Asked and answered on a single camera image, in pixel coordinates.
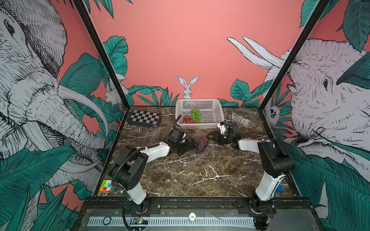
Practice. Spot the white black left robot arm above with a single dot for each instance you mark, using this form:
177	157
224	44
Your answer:
128	169

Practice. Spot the black white chessboard box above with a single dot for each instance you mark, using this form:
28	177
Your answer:
145	118

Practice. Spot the red grape bunch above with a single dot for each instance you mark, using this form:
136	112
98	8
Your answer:
188	120

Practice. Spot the black left frame post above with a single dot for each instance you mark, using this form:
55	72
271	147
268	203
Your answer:
88	23

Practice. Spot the black front mounting rail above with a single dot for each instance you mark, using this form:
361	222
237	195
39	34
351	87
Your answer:
156	205

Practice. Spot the white slotted cable duct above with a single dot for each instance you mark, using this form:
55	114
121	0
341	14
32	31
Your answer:
244	222

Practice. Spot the clear plastic clamshell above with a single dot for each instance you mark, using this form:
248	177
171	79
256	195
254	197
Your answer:
149	136
240	120

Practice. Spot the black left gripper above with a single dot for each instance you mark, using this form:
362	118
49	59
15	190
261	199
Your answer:
189	147

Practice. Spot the green grape bunch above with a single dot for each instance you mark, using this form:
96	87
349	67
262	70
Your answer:
196	115

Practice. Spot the black right frame post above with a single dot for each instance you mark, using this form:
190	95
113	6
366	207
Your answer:
314	17

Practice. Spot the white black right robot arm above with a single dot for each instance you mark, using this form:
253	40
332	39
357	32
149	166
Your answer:
275	157

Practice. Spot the purple grape bunch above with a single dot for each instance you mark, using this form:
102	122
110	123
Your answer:
202	142

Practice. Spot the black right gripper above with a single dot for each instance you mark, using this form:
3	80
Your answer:
217	134

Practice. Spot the small blue cube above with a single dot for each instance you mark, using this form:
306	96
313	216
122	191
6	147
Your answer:
280	188

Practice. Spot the clear plastic clamshell container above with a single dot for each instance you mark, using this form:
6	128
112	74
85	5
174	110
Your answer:
195	135

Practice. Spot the black frame post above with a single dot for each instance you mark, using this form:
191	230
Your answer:
314	17
88	23

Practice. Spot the white perforated plastic basket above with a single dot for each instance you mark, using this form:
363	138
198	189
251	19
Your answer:
211	112

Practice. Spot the colourful rubik cube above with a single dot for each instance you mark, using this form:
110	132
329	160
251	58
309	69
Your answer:
106	186

